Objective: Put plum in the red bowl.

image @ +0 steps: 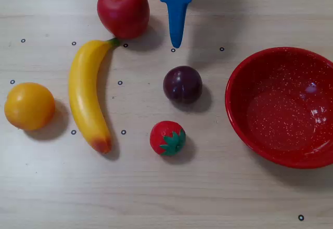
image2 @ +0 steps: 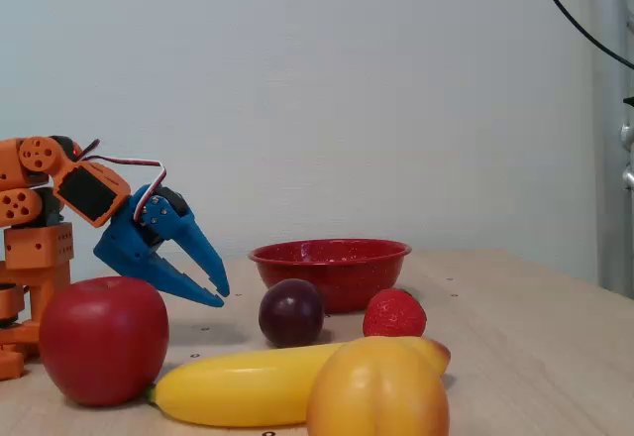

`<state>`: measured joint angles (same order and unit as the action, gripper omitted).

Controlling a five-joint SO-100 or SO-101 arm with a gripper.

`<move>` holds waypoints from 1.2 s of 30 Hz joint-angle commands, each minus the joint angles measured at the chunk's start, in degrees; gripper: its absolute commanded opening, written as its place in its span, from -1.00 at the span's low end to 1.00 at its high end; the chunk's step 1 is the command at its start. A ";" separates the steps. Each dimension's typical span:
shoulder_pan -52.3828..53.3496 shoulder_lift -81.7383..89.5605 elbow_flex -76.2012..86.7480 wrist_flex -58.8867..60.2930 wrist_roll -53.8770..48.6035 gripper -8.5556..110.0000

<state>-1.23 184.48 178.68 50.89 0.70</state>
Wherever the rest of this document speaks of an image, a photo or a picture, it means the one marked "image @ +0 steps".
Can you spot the wide blue serrated gripper finger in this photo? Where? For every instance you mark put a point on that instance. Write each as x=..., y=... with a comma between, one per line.
x=177, y=23

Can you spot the dark purple plum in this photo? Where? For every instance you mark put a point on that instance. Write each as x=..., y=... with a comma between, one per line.
x=182, y=84

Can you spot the red speckled bowl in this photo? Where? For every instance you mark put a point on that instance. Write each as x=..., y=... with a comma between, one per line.
x=281, y=114

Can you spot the red apple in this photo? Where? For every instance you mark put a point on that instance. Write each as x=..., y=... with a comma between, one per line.
x=122, y=10

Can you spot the red strawberry with green leaves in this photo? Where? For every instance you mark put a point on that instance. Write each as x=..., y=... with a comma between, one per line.
x=166, y=135

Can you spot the yellow banana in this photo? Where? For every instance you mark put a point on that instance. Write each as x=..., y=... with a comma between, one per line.
x=83, y=96

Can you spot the yellow orange peach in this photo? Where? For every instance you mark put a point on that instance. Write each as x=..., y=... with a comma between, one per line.
x=29, y=106

